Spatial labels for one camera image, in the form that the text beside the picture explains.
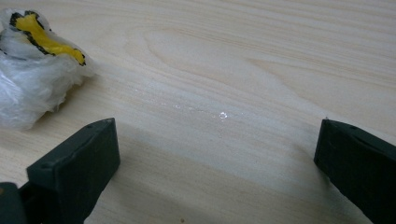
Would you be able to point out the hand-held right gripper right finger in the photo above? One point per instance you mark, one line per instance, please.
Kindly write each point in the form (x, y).
(361, 168)

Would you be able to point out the white plastic wrapper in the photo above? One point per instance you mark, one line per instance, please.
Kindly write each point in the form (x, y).
(31, 84)

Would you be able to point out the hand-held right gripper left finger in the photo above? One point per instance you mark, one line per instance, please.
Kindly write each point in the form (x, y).
(74, 165)

